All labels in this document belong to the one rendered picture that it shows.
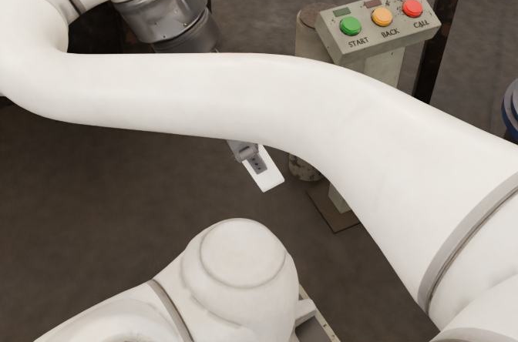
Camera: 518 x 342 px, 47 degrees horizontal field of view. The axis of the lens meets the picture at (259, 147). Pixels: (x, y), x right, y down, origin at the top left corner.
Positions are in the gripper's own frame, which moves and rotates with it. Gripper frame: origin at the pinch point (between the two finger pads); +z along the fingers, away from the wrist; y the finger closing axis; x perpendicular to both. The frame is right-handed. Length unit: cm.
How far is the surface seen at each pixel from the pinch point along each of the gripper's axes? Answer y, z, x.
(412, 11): -46, 21, 35
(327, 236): -48, 70, -5
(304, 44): -60, 23, 13
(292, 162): -70, 60, -5
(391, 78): -47, 34, 26
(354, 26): -43, 16, 23
